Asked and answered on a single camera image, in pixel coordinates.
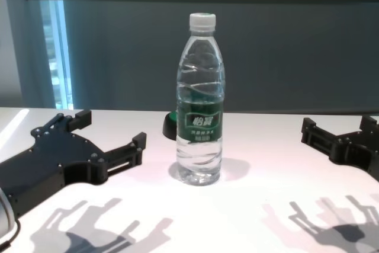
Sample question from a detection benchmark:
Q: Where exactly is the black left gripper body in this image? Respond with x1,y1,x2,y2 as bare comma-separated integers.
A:
0,130,110,218

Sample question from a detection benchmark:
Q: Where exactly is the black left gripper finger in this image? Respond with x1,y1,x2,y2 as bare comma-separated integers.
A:
31,110,92,139
91,131,147,175

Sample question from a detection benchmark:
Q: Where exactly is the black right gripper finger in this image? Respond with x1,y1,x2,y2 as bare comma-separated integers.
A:
359,114,379,137
300,117,341,161

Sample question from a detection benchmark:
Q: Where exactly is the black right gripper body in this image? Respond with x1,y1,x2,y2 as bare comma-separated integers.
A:
331,130,379,182

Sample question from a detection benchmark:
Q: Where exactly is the clear water bottle green label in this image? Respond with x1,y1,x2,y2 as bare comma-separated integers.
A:
176,12,225,185

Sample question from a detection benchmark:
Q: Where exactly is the green YES button black base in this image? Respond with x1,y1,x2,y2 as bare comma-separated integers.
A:
162,111,178,140

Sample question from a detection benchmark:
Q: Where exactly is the narrow window pane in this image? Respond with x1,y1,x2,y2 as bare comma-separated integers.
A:
40,0,74,110

